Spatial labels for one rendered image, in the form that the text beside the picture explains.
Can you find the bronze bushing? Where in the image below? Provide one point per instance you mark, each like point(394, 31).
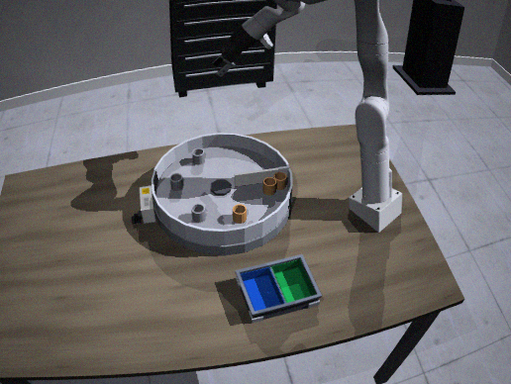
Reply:
point(269, 186)
point(280, 178)
point(239, 213)

